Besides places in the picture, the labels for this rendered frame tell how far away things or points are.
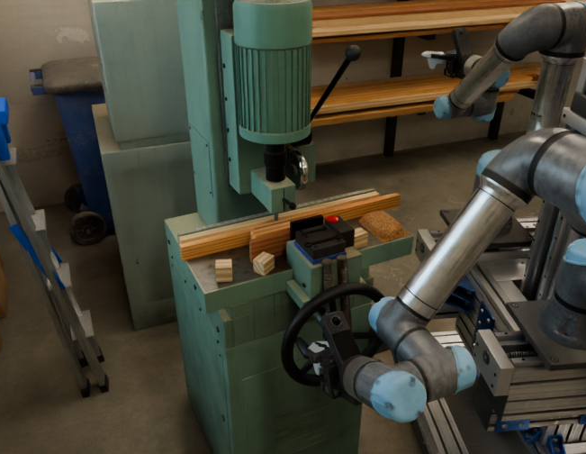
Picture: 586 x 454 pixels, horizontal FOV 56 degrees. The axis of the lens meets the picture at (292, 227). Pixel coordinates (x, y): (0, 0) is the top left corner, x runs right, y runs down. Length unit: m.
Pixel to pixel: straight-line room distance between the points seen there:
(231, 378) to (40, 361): 1.30
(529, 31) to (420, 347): 0.93
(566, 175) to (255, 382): 0.97
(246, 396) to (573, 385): 0.82
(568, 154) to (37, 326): 2.41
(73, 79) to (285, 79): 1.89
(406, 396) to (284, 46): 0.75
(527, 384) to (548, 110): 0.76
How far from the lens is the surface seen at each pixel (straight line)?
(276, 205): 1.39
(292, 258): 1.35
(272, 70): 1.23
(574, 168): 0.92
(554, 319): 1.40
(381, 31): 3.45
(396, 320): 1.02
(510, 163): 0.99
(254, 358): 1.48
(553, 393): 1.49
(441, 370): 0.95
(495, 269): 1.78
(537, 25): 1.61
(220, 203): 1.60
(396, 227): 1.52
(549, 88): 1.72
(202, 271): 1.37
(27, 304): 3.01
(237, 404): 1.58
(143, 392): 2.36
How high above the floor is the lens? 1.67
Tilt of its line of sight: 30 degrees down
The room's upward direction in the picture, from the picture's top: straight up
